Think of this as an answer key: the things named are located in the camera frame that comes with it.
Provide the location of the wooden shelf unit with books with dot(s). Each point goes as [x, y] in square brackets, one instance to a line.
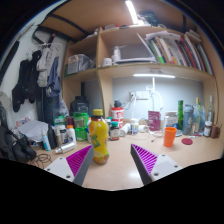
[133, 70]

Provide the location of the flat round red coaster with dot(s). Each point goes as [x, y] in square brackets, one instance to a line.
[187, 141]

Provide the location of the white led desk lamp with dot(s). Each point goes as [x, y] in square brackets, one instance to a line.
[154, 75]

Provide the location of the gold-capped clear bottle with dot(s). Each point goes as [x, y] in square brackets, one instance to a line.
[197, 115]

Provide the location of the blue plastic bag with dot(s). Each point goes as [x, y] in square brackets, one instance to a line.
[203, 116]

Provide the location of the orange plastic cup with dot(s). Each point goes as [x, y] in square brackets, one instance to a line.
[170, 136]

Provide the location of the small magenta box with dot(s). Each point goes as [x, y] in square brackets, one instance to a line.
[154, 120]

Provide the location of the white bottle with orange cap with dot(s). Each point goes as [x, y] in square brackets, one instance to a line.
[71, 135]

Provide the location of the silver metal flask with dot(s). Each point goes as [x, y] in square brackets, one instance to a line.
[65, 147]

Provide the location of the plain white pill bottle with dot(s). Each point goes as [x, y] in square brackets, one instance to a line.
[125, 129]

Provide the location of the green glass bottle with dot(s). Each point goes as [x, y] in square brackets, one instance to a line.
[180, 113]

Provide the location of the white wall power outlet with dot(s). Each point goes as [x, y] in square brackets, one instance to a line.
[142, 95]

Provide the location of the brown jar with white lid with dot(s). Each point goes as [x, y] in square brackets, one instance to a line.
[207, 129]

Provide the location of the white pill bottle blue label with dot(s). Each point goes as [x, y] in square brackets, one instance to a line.
[134, 127]

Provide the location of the tall clear glass bottle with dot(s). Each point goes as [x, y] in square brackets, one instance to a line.
[211, 111]

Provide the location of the white and blue carton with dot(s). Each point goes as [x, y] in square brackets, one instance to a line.
[171, 119]

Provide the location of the brown mug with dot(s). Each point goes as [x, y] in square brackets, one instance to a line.
[215, 131]

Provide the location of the dark bottle with green cap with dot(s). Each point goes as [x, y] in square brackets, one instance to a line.
[114, 132]

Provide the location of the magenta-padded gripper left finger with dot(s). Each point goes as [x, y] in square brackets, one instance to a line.
[58, 166]

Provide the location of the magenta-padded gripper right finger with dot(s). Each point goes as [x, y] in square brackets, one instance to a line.
[164, 164]

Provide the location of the green transparent jar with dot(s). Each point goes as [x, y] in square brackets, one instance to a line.
[80, 125]

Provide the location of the red and white can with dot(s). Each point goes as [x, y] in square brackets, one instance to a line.
[117, 115]

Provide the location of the black box device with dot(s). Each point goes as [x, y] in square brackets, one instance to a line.
[79, 106]

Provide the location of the yellow drink bottle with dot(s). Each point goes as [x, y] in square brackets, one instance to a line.
[98, 136]

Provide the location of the hanging clothes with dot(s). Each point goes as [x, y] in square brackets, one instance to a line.
[30, 80]

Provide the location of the ceiling light tube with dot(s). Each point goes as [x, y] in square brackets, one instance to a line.
[131, 11]

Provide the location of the black headphones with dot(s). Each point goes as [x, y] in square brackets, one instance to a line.
[15, 146]

